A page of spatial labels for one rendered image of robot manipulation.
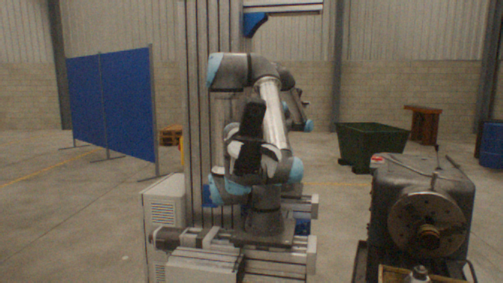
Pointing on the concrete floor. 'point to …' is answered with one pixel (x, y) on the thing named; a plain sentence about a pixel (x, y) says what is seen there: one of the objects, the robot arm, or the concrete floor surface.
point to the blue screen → (115, 103)
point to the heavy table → (429, 138)
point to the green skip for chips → (367, 143)
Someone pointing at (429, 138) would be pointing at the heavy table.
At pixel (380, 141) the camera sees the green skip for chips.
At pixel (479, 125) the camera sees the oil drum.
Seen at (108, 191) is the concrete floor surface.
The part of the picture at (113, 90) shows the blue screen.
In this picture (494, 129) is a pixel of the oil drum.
